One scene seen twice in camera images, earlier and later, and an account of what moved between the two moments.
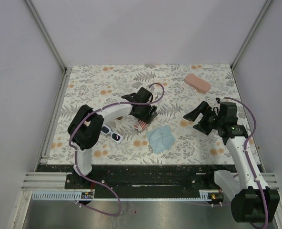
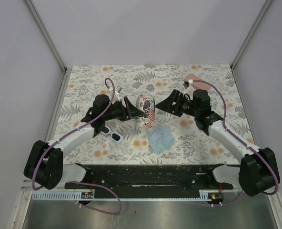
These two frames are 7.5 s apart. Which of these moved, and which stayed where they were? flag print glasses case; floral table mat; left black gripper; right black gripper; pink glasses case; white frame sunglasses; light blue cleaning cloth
Moved: right black gripper; flag print glasses case; left black gripper
Stayed: light blue cleaning cloth; floral table mat; pink glasses case; white frame sunglasses
